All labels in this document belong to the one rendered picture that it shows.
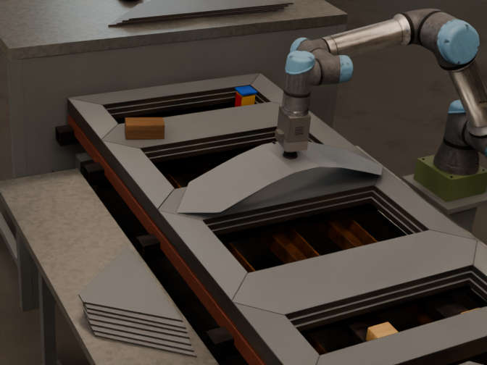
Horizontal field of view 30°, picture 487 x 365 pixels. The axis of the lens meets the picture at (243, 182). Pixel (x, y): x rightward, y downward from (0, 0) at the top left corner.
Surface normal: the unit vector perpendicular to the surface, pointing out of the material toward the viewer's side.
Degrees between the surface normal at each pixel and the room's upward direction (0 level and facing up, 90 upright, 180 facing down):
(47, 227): 0
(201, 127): 0
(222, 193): 21
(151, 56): 90
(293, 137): 90
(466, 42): 82
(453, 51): 82
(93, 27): 0
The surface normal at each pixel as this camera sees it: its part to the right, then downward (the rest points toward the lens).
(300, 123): 0.33, 0.48
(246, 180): -0.21, -0.76
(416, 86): 0.07, -0.87
